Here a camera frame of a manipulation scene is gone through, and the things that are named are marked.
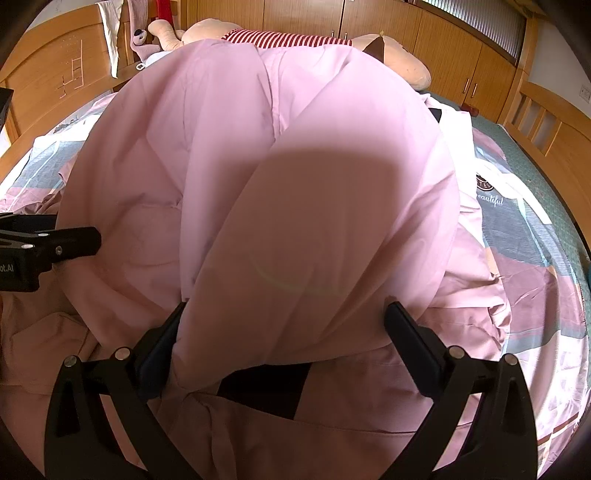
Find wooden headboard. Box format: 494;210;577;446
0;0;185;153

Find large plush toy striped shirt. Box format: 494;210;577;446
148;17;432;90

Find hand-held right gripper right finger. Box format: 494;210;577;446
384;301;541;480

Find wooden footboard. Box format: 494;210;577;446
503;74;591;185

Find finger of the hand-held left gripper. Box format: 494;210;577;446
0;213;102;268

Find wooden wardrobe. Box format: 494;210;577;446
185;0;527;123

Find window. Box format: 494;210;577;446
416;0;541;63

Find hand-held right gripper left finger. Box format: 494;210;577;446
44;300;204;480

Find white hanging cloth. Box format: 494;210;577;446
97;0;125;78

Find green bed sheet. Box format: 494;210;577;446
427;90;591;296

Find pink garment with black bands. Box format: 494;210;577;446
0;39;513;480

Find white garment with black trim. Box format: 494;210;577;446
427;92;476;158

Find small pink plush toy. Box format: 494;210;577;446
127;0;155;70

